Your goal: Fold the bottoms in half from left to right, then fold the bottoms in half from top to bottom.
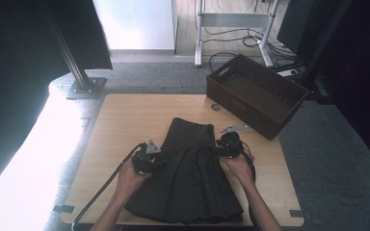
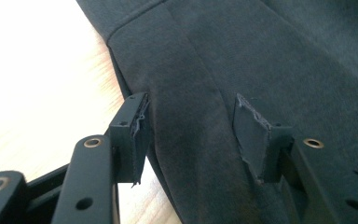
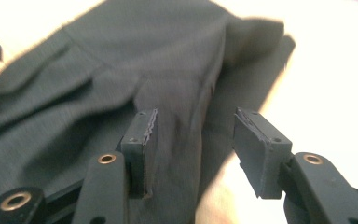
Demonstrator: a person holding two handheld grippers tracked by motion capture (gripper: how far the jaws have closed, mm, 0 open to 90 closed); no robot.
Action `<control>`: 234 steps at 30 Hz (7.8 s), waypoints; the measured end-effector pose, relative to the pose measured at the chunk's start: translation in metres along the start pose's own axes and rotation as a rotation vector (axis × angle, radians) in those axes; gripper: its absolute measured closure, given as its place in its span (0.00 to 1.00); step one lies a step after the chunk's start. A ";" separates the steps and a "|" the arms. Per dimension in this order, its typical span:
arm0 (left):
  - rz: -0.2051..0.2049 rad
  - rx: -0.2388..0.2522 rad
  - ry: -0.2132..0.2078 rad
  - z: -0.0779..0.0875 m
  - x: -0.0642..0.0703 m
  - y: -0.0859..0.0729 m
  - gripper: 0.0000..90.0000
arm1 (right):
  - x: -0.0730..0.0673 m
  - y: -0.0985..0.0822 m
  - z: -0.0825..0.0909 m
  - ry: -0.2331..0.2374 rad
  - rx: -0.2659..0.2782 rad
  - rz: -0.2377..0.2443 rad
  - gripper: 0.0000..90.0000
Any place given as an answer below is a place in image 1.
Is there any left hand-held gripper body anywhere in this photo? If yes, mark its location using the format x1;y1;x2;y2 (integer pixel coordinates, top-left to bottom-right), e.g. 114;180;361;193
131;140;167;174

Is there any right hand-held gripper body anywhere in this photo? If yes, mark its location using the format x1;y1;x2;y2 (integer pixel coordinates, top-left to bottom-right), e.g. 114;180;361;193
215;124;254;159

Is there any dark grey pleated skirt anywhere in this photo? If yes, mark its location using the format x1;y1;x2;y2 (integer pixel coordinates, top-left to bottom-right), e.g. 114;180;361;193
123;116;245;225

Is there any brown woven basket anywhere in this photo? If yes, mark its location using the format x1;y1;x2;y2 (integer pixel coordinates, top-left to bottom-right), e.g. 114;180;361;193
205;53;310;141

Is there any person's left hand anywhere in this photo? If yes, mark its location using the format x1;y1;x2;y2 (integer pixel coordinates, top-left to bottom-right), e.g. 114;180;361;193
115;160;152;201

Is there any person's right hand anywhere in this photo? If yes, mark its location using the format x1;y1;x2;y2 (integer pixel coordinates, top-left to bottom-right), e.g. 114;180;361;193
220;154;256;189

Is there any white power strip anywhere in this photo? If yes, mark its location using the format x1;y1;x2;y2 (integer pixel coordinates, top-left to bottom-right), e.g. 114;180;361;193
277;68;300;78

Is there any black metal stand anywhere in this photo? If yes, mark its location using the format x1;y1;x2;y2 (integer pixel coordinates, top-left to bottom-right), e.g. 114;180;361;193
302;0;351;105
37;0;108;100

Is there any black upright panel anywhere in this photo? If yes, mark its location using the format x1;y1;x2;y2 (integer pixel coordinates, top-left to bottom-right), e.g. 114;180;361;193
276;0;319;56

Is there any black curtain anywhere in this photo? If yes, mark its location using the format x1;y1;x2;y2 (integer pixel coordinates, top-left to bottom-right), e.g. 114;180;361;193
317;0;370;176
0;0;114;206

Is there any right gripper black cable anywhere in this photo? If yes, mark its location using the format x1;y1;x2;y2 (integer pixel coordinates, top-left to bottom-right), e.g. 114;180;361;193
237;141;258;231

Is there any tangle of black floor cables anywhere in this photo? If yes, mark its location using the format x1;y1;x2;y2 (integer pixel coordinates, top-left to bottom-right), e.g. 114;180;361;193
201;25;306;73

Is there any white metal desk frame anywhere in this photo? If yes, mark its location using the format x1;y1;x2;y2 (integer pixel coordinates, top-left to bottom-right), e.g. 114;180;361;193
194;0;282;68

